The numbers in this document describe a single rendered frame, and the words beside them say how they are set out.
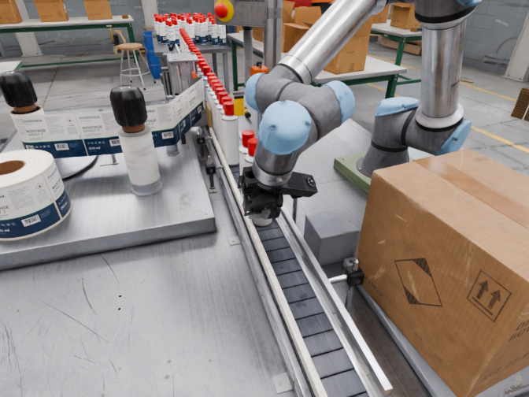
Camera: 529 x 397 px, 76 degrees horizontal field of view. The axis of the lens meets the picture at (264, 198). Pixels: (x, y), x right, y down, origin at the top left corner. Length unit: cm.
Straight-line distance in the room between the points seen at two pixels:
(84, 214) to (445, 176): 86
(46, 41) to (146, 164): 773
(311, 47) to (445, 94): 38
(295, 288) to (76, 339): 44
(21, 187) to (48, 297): 25
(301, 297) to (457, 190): 34
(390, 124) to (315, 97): 53
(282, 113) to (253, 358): 44
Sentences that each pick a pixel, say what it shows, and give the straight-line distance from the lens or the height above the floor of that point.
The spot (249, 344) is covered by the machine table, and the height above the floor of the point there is 83.
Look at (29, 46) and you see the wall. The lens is 866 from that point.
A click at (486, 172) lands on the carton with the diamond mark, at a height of 112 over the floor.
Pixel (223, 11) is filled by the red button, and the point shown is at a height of 132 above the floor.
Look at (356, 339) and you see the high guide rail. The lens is 57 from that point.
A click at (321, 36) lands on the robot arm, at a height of 131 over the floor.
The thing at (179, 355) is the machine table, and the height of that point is 83.
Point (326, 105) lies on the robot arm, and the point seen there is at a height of 124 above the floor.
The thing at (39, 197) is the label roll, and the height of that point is 97.
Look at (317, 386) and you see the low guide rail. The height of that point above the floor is 91.
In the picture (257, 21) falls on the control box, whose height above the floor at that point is 130.
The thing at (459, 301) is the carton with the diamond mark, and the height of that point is 102.
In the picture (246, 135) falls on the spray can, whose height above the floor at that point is 108.
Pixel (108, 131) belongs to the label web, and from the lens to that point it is 120.
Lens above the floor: 142
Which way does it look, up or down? 34 degrees down
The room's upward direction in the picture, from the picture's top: straight up
